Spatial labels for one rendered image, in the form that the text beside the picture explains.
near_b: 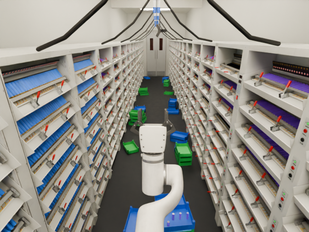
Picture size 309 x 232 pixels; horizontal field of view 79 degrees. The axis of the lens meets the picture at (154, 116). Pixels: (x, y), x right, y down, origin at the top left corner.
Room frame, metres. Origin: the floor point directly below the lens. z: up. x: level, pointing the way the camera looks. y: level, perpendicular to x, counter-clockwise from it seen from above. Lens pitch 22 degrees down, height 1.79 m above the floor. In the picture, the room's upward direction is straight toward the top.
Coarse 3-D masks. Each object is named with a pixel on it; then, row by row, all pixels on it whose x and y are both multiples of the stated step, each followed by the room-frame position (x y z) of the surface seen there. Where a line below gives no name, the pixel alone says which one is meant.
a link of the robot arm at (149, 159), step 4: (144, 156) 0.58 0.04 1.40; (148, 156) 0.58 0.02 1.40; (152, 156) 0.58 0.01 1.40; (156, 156) 0.58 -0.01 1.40; (160, 156) 0.58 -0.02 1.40; (144, 160) 0.58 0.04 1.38; (148, 160) 0.57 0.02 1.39; (152, 160) 0.57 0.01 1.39; (156, 160) 0.57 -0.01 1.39; (160, 160) 0.58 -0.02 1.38
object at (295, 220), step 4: (288, 216) 0.67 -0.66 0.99; (292, 216) 0.67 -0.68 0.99; (296, 216) 0.67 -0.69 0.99; (300, 216) 0.67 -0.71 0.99; (304, 216) 0.67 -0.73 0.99; (284, 220) 0.67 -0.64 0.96; (288, 220) 0.67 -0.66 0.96; (292, 220) 0.67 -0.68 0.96; (296, 220) 0.65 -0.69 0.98; (300, 220) 0.65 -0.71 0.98; (304, 220) 0.65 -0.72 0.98; (308, 220) 0.66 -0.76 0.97; (284, 224) 0.67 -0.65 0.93; (288, 224) 0.66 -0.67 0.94; (292, 224) 0.66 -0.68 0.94; (296, 224) 0.65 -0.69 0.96; (300, 224) 0.65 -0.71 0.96; (308, 224) 0.64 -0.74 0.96; (284, 228) 0.66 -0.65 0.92; (288, 228) 0.64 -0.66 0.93; (292, 228) 0.64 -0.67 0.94; (296, 228) 0.64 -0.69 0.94; (300, 228) 0.63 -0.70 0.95
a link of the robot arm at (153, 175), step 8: (144, 168) 0.57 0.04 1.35; (152, 168) 0.56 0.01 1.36; (160, 168) 0.57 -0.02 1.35; (144, 176) 0.56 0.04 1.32; (152, 176) 0.55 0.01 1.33; (160, 176) 0.55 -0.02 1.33; (144, 184) 0.56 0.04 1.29; (152, 184) 0.54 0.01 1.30; (160, 184) 0.55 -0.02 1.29; (144, 192) 0.55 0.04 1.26; (152, 192) 0.54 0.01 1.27; (160, 192) 0.55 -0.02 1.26
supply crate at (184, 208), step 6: (180, 204) 1.23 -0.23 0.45; (186, 204) 1.22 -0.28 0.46; (174, 210) 1.21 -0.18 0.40; (180, 210) 1.21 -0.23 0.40; (186, 210) 1.21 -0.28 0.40; (168, 216) 1.15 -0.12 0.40; (174, 216) 1.15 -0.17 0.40; (192, 216) 1.11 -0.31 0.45; (174, 222) 1.09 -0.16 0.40; (180, 222) 1.09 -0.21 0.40; (186, 222) 1.09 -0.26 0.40; (192, 222) 1.04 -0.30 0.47; (168, 228) 1.02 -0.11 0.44; (174, 228) 1.02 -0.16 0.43; (180, 228) 1.03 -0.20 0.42; (186, 228) 1.03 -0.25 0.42; (192, 228) 1.04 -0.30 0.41
